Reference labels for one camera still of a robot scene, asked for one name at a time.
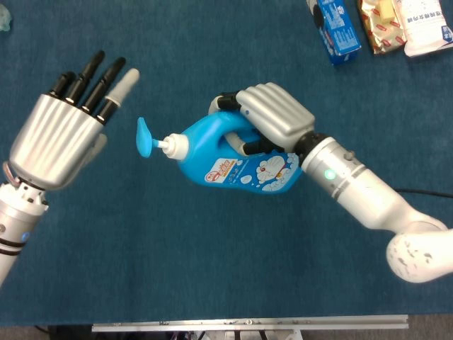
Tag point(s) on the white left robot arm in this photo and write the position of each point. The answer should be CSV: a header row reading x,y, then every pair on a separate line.
x,y
17,219

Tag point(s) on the aluminium table edge rail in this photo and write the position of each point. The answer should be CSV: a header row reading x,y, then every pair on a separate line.
x,y
247,323

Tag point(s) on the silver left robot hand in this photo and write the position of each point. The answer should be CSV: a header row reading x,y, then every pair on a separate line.
x,y
56,138

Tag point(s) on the blue cookie box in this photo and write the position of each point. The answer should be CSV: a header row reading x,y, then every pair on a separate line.
x,y
339,35

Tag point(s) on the white printed paper package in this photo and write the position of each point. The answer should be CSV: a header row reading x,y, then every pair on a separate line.
x,y
424,28

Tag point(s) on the blue detergent pump bottle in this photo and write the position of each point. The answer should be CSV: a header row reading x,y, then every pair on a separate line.
x,y
201,141

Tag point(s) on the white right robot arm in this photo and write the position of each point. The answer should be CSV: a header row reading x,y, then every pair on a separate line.
x,y
361,191

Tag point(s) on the yellow red snack package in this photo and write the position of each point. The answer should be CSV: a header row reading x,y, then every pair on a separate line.
x,y
382,32

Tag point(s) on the blue table cloth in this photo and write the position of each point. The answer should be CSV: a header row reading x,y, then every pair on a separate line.
x,y
212,248

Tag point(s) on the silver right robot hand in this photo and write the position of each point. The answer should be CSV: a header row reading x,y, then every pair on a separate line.
x,y
276,110

